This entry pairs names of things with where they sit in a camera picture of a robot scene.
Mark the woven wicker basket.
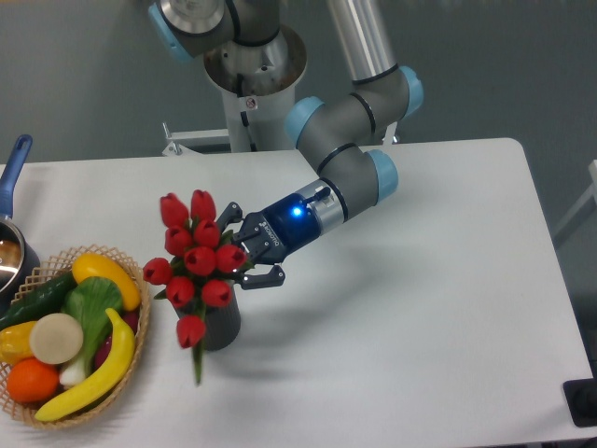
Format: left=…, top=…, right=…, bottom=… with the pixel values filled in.
left=1, top=245, right=151, bottom=430

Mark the blue handled saucepan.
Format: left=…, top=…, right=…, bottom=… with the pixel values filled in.
left=1, top=134, right=40, bottom=315

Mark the beige round slice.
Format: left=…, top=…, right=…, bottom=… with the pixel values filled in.
left=29, top=313, right=83, bottom=365

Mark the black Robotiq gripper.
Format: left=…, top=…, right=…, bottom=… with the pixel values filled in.
left=216, top=193, right=322, bottom=290

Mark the black device at table edge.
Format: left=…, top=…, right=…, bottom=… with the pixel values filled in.
left=562, top=378, right=596, bottom=427

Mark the yellow bell pepper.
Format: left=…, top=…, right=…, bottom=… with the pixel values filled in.
left=1, top=321, right=36, bottom=365

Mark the green cucumber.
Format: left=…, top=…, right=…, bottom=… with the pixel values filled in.
left=1, top=272, right=77, bottom=329

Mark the red tulip bouquet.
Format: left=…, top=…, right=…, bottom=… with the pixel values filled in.
left=143, top=189, right=251, bottom=385

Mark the yellow banana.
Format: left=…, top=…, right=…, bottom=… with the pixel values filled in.
left=35, top=308, right=135, bottom=422

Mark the orange fruit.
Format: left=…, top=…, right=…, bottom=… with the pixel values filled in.
left=7, top=357, right=59, bottom=403

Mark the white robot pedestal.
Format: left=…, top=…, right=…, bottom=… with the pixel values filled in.
left=160, top=22, right=401, bottom=158

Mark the dark grey ribbed vase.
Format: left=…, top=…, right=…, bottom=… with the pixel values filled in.
left=176, top=293, right=242, bottom=352

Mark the purple red vegetable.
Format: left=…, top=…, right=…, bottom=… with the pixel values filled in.
left=93, top=310, right=139, bottom=371

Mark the yellow squash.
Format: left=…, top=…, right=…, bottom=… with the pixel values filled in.
left=72, top=253, right=141, bottom=312

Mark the white frame at right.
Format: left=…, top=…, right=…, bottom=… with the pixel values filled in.
left=552, top=160, right=596, bottom=250

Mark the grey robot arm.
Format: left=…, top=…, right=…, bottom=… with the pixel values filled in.
left=148, top=1, right=423, bottom=289

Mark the green bok choy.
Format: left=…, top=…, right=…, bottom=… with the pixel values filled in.
left=60, top=276, right=123, bottom=388

